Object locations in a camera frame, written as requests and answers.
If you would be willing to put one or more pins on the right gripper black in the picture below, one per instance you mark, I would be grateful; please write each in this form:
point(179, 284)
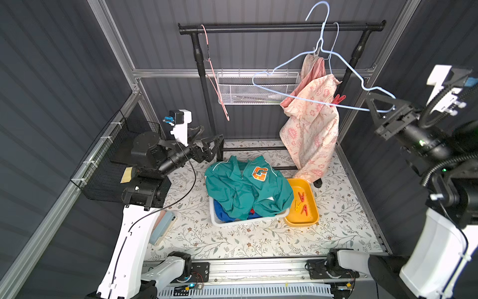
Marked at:
point(394, 121)

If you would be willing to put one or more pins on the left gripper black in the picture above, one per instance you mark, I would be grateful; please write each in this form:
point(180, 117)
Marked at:
point(201, 150)

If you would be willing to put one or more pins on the pink wire hanger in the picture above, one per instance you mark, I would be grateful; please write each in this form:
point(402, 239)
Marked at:
point(214, 80)

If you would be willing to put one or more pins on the green jacket orange letter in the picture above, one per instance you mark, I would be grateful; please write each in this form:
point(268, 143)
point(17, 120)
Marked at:
point(246, 188)

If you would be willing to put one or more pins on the pink floral garment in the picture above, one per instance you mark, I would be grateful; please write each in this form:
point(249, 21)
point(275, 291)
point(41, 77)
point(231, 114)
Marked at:
point(311, 132)

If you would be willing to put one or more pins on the red clothespin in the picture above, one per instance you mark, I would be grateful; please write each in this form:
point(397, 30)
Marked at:
point(305, 210)

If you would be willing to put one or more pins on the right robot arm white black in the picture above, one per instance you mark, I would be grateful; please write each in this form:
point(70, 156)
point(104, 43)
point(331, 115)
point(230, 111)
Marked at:
point(447, 166)

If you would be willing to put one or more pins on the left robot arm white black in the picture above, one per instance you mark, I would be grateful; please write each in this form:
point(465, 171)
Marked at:
point(142, 187)

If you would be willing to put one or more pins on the white perforated laundry basket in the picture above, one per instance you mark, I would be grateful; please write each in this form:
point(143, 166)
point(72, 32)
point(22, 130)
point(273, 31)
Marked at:
point(217, 223)

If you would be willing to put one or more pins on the white mesh hanging cup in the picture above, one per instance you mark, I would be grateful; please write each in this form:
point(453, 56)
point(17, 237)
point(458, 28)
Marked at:
point(256, 88)

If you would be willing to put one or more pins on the pink and teal flat cases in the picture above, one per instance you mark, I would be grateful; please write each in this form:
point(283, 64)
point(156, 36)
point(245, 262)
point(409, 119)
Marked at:
point(163, 224)

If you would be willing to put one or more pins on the yellow sticky notepad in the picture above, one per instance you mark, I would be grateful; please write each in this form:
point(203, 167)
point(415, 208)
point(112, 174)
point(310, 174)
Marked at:
point(127, 175)

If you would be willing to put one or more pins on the black clothes rack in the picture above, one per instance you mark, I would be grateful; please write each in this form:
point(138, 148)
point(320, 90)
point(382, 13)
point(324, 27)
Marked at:
point(367, 28)

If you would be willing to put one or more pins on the yellow plastic tray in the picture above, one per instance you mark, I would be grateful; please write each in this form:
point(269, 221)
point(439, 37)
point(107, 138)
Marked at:
point(295, 218)

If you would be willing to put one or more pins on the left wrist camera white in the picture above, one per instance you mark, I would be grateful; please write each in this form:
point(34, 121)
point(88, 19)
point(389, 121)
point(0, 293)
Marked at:
point(179, 120)

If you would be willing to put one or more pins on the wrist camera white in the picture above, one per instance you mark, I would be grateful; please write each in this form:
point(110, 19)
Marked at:
point(448, 82)
point(179, 120)

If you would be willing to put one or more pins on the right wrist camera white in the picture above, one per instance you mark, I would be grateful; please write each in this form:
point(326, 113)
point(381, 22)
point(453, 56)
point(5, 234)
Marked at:
point(448, 82)

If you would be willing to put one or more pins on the black wire mesh basket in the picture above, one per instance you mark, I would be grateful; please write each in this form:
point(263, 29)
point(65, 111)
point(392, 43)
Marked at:
point(108, 160)

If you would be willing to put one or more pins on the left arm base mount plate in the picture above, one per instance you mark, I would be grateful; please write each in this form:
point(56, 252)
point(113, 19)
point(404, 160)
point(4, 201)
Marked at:
point(199, 273)

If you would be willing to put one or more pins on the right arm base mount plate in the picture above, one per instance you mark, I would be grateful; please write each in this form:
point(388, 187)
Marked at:
point(319, 269)

